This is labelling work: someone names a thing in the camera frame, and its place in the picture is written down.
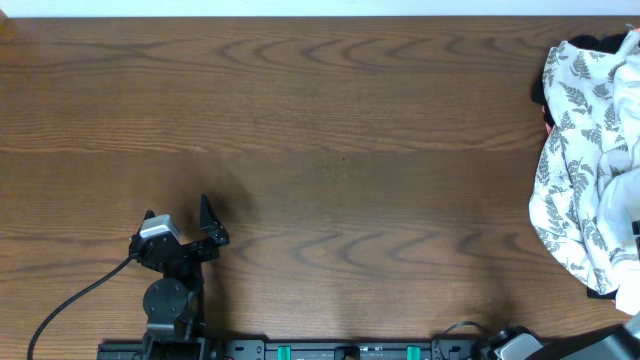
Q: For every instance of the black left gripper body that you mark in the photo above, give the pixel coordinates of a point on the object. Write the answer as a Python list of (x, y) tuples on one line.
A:
[(185, 250)]

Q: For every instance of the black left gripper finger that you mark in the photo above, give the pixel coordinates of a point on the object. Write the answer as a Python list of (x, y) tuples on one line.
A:
[(211, 225), (148, 215)]

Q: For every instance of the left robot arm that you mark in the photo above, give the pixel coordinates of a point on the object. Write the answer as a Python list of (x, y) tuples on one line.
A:
[(174, 304)]

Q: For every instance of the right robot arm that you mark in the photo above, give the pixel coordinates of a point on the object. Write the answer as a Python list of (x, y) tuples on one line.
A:
[(619, 342)]

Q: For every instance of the fern print cloth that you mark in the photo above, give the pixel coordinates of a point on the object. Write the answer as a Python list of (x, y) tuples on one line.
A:
[(585, 201)]

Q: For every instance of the black garment under pile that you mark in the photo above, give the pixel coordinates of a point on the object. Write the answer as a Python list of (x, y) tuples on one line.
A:
[(609, 44)]

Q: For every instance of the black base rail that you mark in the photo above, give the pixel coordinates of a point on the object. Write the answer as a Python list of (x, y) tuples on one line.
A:
[(255, 349)]

